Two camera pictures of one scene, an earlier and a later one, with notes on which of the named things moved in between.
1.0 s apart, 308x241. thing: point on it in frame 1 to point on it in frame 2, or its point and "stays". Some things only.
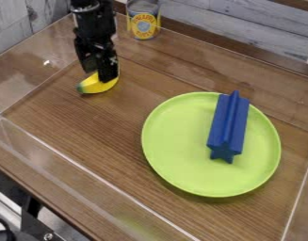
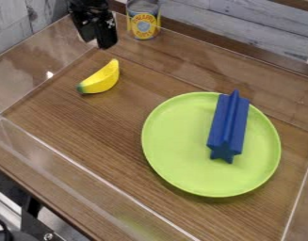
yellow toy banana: [94, 85] stays
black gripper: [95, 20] to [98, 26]
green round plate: [175, 148] stays
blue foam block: [229, 125] stays
